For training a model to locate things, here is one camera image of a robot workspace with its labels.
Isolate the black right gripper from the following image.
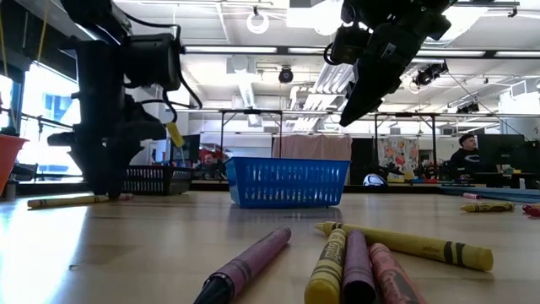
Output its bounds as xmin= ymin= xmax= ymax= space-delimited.
xmin=338 ymin=16 xmax=453 ymax=128

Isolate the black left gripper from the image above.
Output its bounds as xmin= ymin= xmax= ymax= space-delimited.
xmin=46 ymin=41 xmax=168 ymax=198

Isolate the yellow crayon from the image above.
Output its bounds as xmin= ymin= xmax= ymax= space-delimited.
xmin=303 ymin=227 xmax=348 ymax=304
xmin=313 ymin=220 xmax=494 ymax=273
xmin=26 ymin=193 xmax=111 ymax=209
xmin=459 ymin=201 xmax=517 ymax=214

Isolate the purple crayon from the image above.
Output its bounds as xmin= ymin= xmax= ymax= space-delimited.
xmin=192 ymin=225 xmax=293 ymax=304
xmin=341 ymin=229 xmax=378 ymax=304

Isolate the black plastic basket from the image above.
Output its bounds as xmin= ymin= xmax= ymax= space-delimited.
xmin=121 ymin=165 xmax=196 ymax=197

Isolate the black stage light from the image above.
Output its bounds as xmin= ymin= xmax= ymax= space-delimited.
xmin=457 ymin=100 xmax=480 ymax=115
xmin=412 ymin=62 xmax=450 ymax=88

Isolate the floral cloth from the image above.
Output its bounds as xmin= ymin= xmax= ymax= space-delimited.
xmin=376 ymin=136 xmax=420 ymax=181

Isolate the pink curtain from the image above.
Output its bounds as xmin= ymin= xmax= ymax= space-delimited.
xmin=271 ymin=134 xmax=354 ymax=161

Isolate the yellow tape tag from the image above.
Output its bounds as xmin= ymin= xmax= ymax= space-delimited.
xmin=165 ymin=122 xmax=186 ymax=149

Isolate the black monitor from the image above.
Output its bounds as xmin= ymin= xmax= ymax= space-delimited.
xmin=170 ymin=133 xmax=202 ymax=164
xmin=476 ymin=133 xmax=527 ymax=174

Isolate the black and white ball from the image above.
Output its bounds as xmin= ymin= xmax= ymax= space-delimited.
xmin=362 ymin=172 xmax=388 ymax=188

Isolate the orange plastic basket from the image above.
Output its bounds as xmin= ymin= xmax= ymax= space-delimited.
xmin=0 ymin=133 xmax=30 ymax=196

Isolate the blue plastic basket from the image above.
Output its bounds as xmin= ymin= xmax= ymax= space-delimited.
xmin=224 ymin=156 xmax=352 ymax=209

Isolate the black folding table frame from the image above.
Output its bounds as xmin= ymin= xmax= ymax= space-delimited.
xmin=372 ymin=111 xmax=440 ymax=170
xmin=218 ymin=108 xmax=284 ymax=160

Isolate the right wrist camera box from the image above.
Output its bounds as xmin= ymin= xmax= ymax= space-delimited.
xmin=322 ymin=24 xmax=373 ymax=67

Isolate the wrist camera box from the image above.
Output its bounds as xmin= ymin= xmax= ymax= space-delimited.
xmin=121 ymin=33 xmax=183 ymax=93
xmin=322 ymin=24 xmax=373 ymax=67

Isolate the black ceiling light rail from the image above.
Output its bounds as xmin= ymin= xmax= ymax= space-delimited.
xmin=181 ymin=44 xmax=540 ymax=59

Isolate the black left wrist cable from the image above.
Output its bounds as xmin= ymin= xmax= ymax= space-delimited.
xmin=121 ymin=12 xmax=204 ymax=126

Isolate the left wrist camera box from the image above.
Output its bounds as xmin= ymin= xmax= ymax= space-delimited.
xmin=121 ymin=33 xmax=183 ymax=93

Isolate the white ring lamp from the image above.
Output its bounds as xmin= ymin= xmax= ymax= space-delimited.
xmin=246 ymin=10 xmax=271 ymax=35

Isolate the black aluminium table frame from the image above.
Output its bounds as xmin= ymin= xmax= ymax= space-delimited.
xmin=0 ymin=179 xmax=540 ymax=204

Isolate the yellow hanging cord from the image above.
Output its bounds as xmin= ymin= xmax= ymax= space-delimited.
xmin=35 ymin=0 xmax=51 ymax=64

